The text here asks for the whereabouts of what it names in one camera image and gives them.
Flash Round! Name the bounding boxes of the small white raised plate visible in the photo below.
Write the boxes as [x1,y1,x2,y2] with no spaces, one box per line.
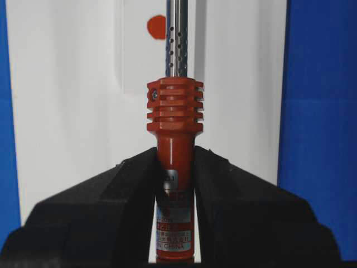
[114,0,206,97]

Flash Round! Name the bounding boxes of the red handled soldering iron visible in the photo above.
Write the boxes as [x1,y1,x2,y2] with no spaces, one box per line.
[147,1,203,262]

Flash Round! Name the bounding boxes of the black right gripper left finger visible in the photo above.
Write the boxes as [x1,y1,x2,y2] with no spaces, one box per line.
[1,148,158,267]

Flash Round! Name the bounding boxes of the right red dot mark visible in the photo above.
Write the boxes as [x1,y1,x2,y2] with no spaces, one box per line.
[147,15,166,40]

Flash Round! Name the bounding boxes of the blue table cloth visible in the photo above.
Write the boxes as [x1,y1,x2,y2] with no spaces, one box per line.
[0,0,357,232]

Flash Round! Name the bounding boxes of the large white base board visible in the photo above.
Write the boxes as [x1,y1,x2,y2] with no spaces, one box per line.
[5,0,291,224]

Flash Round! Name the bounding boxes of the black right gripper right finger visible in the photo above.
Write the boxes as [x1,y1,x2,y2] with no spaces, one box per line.
[194,147,344,267]

